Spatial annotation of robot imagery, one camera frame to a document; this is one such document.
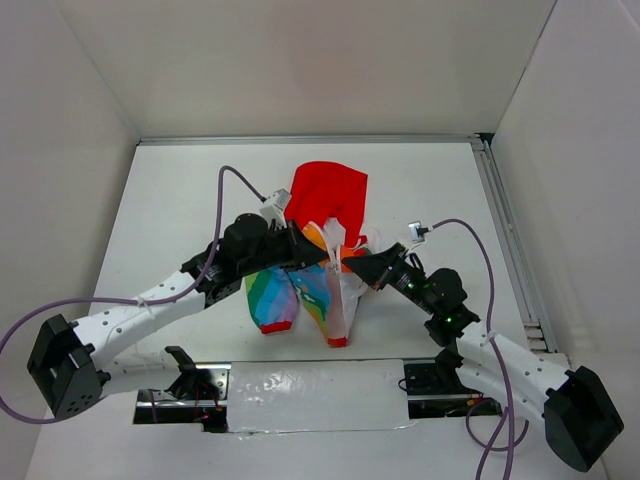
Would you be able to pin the white taped cover board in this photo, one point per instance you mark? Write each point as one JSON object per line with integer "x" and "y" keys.
{"x": 318, "y": 396}

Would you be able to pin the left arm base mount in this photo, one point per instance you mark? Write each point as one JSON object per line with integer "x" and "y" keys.
{"x": 200, "y": 399}

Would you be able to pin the aluminium frame rail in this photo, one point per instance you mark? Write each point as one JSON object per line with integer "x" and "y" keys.
{"x": 305, "y": 139}
{"x": 528, "y": 298}

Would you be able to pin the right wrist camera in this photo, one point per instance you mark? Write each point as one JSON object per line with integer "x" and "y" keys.
{"x": 418, "y": 232}

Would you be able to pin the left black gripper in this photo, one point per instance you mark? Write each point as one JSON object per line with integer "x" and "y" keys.
{"x": 305, "y": 250}

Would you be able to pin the aluminium frame rail right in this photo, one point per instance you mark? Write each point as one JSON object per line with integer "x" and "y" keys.
{"x": 528, "y": 298}

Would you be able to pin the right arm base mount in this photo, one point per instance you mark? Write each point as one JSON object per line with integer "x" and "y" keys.
{"x": 434, "y": 391}

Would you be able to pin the aluminium frame rail back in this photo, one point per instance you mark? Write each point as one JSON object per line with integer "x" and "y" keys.
{"x": 305, "y": 139}

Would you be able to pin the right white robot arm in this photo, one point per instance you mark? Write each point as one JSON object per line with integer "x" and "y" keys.
{"x": 571, "y": 407}

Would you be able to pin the rainbow red white jacket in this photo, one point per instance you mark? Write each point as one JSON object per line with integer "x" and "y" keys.
{"x": 327, "y": 203}

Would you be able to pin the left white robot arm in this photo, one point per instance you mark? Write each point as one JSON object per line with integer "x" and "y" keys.
{"x": 73, "y": 363}

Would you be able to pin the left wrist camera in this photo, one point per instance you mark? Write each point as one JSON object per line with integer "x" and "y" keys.
{"x": 274, "y": 206}

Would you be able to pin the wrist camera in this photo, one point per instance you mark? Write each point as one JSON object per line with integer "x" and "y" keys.
{"x": 274, "y": 206}
{"x": 418, "y": 232}

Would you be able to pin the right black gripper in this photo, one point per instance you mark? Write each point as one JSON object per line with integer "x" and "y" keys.
{"x": 375, "y": 268}

